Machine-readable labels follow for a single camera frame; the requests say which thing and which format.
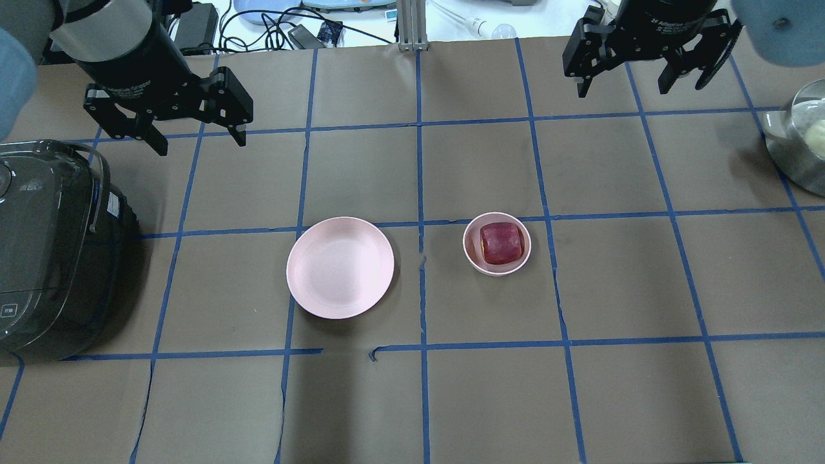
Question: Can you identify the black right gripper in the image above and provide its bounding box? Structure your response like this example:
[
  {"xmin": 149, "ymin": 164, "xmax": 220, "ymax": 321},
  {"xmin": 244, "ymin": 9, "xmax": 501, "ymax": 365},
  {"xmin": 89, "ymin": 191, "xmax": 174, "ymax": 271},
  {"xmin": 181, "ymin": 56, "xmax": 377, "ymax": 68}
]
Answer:
[{"xmin": 562, "ymin": 1, "xmax": 743, "ymax": 98}]

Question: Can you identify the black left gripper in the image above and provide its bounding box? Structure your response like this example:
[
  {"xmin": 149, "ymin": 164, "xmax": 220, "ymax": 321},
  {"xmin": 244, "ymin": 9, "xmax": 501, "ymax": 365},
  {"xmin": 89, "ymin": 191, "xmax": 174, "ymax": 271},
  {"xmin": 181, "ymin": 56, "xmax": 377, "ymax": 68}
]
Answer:
[{"xmin": 74, "ymin": 26, "xmax": 254, "ymax": 157}]

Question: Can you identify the red apple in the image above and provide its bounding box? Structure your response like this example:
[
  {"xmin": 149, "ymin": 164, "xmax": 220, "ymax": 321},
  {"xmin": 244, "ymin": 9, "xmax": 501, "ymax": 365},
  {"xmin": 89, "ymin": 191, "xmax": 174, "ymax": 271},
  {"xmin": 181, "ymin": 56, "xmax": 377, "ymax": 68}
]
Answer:
[{"xmin": 480, "ymin": 222, "xmax": 525, "ymax": 266}]

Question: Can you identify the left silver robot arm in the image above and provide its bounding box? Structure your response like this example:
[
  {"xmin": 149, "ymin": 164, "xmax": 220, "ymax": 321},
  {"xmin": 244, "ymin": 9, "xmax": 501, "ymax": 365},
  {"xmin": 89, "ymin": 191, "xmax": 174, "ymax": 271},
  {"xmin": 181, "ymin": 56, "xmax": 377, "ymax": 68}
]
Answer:
[{"xmin": 1, "ymin": 1, "xmax": 254, "ymax": 156}]

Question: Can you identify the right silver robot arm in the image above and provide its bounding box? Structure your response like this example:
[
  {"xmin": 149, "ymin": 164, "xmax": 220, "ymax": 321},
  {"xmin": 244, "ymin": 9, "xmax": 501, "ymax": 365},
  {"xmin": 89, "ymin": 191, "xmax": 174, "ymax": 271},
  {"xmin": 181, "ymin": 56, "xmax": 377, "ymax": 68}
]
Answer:
[{"xmin": 562, "ymin": 1, "xmax": 823, "ymax": 98}]

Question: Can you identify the blue plate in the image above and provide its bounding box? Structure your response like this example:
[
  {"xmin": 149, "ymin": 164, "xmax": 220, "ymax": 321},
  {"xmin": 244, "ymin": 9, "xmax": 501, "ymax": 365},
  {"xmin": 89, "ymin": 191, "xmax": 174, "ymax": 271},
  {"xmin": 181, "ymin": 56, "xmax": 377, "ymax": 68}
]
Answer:
[{"xmin": 233, "ymin": 0, "xmax": 302, "ymax": 26}]

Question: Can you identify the pink plate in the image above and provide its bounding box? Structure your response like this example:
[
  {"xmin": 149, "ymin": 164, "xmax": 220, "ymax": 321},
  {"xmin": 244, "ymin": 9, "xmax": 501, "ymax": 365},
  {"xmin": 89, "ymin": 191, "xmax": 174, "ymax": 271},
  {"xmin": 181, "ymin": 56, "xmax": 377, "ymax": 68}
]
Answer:
[{"xmin": 286, "ymin": 217, "xmax": 395, "ymax": 320}]

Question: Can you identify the pink bowl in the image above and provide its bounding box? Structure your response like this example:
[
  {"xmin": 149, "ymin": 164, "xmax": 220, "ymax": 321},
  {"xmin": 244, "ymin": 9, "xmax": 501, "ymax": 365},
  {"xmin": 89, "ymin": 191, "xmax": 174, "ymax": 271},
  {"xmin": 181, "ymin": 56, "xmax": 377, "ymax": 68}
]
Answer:
[{"xmin": 461, "ymin": 212, "xmax": 532, "ymax": 277}]

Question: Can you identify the black power adapter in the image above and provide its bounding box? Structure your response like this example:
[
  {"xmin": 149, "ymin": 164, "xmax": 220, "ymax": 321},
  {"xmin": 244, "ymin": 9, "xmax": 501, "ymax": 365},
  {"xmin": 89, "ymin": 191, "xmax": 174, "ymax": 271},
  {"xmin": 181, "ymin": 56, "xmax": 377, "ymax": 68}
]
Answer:
[{"xmin": 173, "ymin": 3, "xmax": 218, "ymax": 55}]

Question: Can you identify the glass steamer pot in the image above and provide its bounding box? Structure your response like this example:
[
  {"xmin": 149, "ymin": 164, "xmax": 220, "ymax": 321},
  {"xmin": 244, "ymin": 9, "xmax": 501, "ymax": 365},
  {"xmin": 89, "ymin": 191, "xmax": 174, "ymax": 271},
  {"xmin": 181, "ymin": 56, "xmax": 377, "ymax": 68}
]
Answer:
[{"xmin": 761, "ymin": 79, "xmax": 824, "ymax": 197}]

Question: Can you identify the dark grey rice cooker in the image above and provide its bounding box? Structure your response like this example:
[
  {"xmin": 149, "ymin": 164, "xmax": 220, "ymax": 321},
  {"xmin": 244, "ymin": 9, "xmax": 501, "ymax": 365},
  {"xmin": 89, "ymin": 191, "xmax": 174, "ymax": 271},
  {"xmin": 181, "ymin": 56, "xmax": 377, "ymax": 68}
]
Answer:
[{"xmin": 1, "ymin": 140, "xmax": 137, "ymax": 367}]

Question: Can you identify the white steamed bun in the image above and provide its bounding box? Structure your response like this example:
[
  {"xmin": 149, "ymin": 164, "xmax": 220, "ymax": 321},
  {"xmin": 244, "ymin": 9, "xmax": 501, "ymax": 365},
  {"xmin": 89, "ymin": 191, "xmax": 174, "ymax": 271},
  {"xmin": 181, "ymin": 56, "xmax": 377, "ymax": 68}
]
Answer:
[{"xmin": 804, "ymin": 119, "xmax": 825, "ymax": 160}]

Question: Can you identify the aluminium frame post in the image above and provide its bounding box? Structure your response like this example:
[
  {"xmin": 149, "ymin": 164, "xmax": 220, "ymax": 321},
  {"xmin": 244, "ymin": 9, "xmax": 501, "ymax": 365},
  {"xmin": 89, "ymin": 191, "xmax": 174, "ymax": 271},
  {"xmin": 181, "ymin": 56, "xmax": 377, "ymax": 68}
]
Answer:
[{"xmin": 396, "ymin": 0, "xmax": 429, "ymax": 52}]

